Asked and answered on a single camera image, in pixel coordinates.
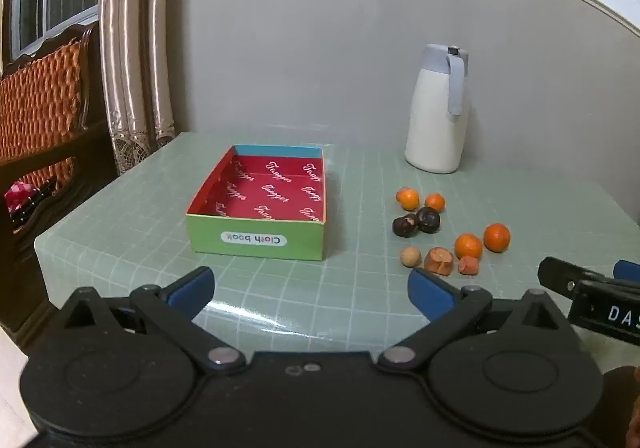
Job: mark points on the small carrot chunk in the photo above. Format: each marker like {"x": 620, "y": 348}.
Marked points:
{"x": 469, "y": 266}

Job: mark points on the small orange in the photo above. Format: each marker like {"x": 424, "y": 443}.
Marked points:
{"x": 410, "y": 201}
{"x": 435, "y": 202}
{"x": 497, "y": 237}
{"x": 468, "y": 246}

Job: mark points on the red checked cloth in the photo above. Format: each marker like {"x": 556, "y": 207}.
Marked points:
{"x": 17, "y": 190}

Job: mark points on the large carrot chunk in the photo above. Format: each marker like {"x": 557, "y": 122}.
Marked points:
{"x": 439, "y": 261}

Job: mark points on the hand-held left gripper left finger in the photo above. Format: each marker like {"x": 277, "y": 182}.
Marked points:
{"x": 192, "y": 285}

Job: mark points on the dark brown round fruit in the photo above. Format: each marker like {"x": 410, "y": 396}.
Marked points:
{"x": 429, "y": 220}

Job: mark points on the green grid tablecloth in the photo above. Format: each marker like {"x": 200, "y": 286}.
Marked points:
{"x": 350, "y": 278}

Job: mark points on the wooden chair orange cushion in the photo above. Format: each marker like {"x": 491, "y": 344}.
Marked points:
{"x": 45, "y": 98}

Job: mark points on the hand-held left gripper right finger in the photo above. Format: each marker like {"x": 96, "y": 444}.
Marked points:
{"x": 427, "y": 288}

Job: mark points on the colourful cardboard box red inside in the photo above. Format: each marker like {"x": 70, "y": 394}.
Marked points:
{"x": 260, "y": 193}

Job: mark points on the dark brown fruit tan patch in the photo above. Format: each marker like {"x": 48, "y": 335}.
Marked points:
{"x": 404, "y": 226}

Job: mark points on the beige curtain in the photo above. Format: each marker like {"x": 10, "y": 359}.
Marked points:
{"x": 130, "y": 53}

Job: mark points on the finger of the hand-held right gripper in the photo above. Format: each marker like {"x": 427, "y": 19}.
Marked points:
{"x": 560, "y": 273}
{"x": 629, "y": 270}

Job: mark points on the white jug grey lid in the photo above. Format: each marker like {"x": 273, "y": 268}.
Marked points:
{"x": 432, "y": 128}

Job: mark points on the tiny reddish orange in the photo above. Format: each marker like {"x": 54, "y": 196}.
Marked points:
{"x": 400, "y": 194}

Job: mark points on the tan round longan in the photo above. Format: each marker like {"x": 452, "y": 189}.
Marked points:
{"x": 410, "y": 257}

